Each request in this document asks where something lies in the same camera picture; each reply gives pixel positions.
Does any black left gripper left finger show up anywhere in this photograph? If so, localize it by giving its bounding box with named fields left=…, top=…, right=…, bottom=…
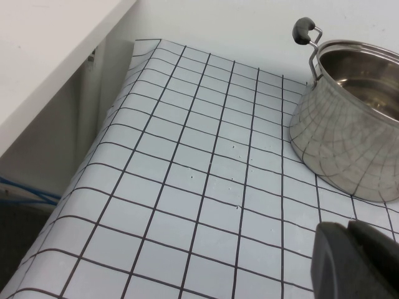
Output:
left=310, top=221, right=388, bottom=299

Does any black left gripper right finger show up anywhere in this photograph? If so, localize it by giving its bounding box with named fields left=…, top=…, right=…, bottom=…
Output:
left=348, top=219, right=399, bottom=299

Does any stainless steel pot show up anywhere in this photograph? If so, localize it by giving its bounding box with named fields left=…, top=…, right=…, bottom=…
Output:
left=289, top=17, right=399, bottom=203

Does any white black-grid tablecloth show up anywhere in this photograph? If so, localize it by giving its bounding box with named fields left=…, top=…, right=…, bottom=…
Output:
left=14, top=37, right=399, bottom=299

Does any white side table leg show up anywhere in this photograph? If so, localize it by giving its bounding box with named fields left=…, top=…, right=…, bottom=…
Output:
left=99, top=39, right=135, bottom=107

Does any white side table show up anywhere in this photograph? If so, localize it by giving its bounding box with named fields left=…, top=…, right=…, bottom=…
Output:
left=0, top=0, right=125, bottom=135

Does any blue cable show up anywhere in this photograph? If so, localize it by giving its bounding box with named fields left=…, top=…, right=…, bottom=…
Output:
left=0, top=175, right=62, bottom=207

